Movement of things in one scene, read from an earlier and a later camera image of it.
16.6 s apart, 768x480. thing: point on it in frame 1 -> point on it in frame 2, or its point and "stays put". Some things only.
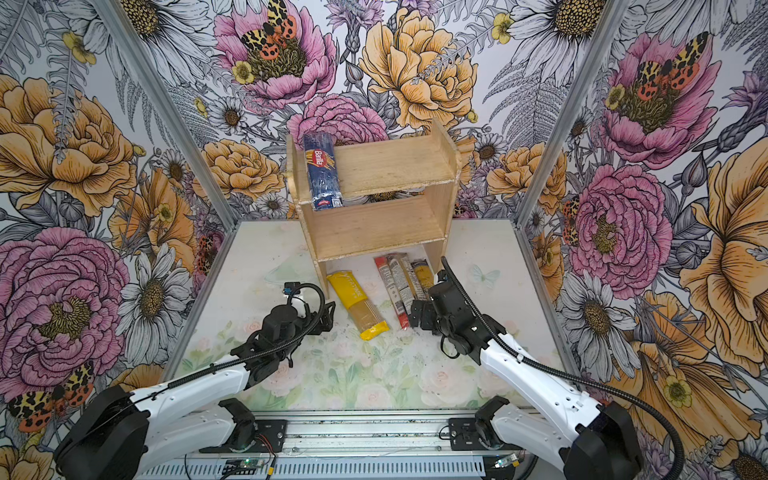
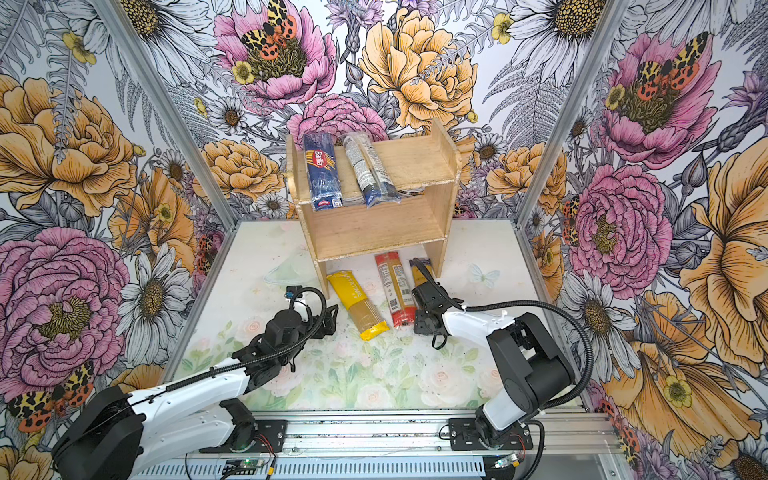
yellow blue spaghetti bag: (424, 274) stays put
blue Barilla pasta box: (323, 171) stays put
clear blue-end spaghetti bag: (407, 281) -> (370, 172)
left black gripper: (327, 318) stays put
